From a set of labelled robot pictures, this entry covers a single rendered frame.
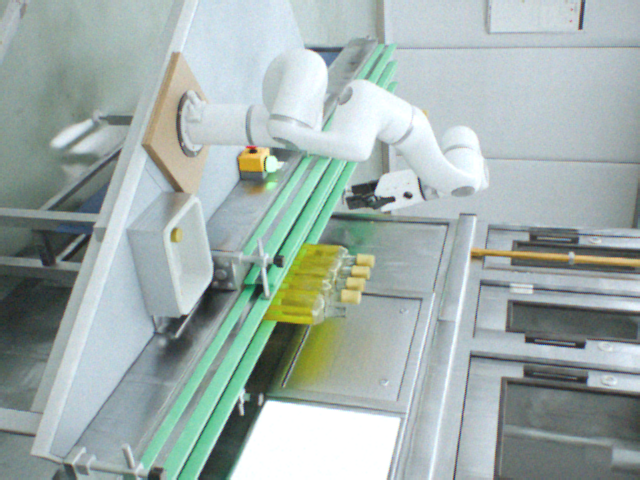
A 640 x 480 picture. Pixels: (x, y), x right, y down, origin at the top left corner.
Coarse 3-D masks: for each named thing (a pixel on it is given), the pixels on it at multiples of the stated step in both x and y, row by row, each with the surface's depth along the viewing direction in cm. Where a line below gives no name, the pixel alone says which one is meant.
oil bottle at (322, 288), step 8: (288, 280) 183; (296, 280) 182; (304, 280) 182; (312, 280) 182; (320, 280) 181; (280, 288) 180; (288, 288) 180; (296, 288) 179; (304, 288) 179; (312, 288) 179; (320, 288) 178; (328, 288) 179; (320, 296) 178; (328, 296) 178; (328, 304) 179
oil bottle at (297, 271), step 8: (288, 272) 186; (296, 272) 186; (304, 272) 186; (312, 272) 185; (320, 272) 185; (328, 272) 185; (336, 272) 186; (328, 280) 183; (336, 280) 184; (336, 288) 184
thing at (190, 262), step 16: (192, 208) 162; (176, 224) 165; (192, 224) 164; (192, 240) 167; (176, 256) 168; (192, 256) 169; (208, 256) 168; (176, 272) 153; (192, 272) 171; (208, 272) 170; (176, 288) 154; (192, 288) 166; (192, 304) 161
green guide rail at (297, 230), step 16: (384, 80) 298; (336, 160) 235; (320, 176) 226; (320, 192) 216; (304, 208) 209; (304, 224) 200; (288, 240) 193; (288, 256) 186; (256, 272) 181; (272, 272) 181
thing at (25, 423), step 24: (24, 0) 196; (0, 24) 193; (168, 24) 179; (0, 48) 189; (144, 96) 170; (120, 168) 161; (96, 240) 153; (72, 312) 146; (48, 360) 143; (48, 384) 140; (0, 408) 139; (24, 432) 136
